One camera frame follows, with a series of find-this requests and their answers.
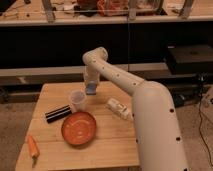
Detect white ceramic cup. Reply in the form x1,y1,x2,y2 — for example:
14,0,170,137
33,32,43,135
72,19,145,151
68,90,86,111

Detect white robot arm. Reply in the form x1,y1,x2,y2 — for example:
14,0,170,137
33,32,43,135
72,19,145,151
83,47,189,171

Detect white plastic bottle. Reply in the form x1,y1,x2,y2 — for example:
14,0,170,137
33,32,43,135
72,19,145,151
106,98,133,121

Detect black white striped block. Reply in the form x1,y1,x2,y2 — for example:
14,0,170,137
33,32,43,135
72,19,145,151
45,105,72,123

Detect orange bowl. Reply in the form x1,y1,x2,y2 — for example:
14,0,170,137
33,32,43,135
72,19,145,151
61,112,97,146

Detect wooden table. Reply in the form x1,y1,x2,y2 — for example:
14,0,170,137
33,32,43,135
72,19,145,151
15,82,139,171

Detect orange object on bench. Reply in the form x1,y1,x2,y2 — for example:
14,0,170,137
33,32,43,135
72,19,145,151
97,0,129,16

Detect orange carrot toy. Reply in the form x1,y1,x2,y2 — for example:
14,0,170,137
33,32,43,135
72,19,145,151
27,135,40,166

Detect black box on shelf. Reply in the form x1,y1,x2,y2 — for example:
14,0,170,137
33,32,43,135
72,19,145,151
166,45,213,74

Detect long workbench shelf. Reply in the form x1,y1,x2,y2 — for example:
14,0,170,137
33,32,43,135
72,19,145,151
0,0,213,27

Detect black floor cables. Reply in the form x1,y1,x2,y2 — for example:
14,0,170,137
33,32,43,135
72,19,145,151
197,96,213,168

